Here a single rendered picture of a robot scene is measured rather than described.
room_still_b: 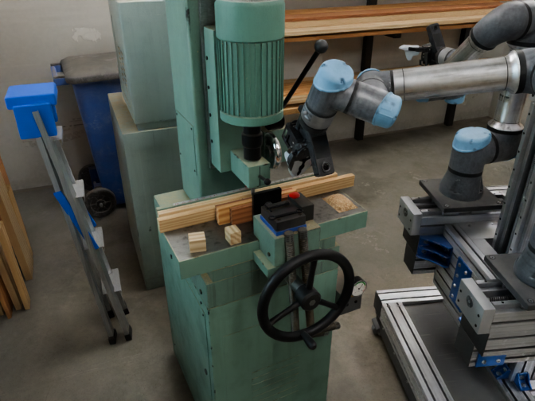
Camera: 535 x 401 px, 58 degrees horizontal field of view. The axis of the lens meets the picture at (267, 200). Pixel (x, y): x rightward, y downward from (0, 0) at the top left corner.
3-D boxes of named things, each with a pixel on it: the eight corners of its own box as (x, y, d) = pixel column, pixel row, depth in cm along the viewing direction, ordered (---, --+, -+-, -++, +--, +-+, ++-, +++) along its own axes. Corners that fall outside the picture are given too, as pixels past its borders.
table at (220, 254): (190, 302, 121) (189, 283, 118) (158, 240, 144) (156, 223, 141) (386, 242, 144) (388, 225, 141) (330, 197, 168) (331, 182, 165)
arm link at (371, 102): (401, 87, 109) (356, 70, 109) (406, 103, 99) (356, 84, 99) (386, 118, 113) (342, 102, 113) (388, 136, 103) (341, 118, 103)
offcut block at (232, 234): (224, 239, 135) (224, 227, 133) (236, 235, 136) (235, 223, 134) (230, 245, 132) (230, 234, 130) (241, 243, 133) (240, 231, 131)
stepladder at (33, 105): (101, 350, 219) (0, 102, 158) (98, 314, 240) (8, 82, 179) (137, 339, 223) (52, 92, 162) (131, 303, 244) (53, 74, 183)
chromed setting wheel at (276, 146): (275, 176, 156) (275, 140, 150) (259, 161, 165) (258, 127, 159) (283, 174, 157) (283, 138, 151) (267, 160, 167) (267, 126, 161)
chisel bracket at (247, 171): (248, 193, 140) (248, 167, 135) (230, 174, 151) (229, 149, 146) (271, 188, 142) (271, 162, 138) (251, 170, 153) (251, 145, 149)
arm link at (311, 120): (342, 115, 109) (312, 121, 105) (336, 128, 112) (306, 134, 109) (327, 91, 112) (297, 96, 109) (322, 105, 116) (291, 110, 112)
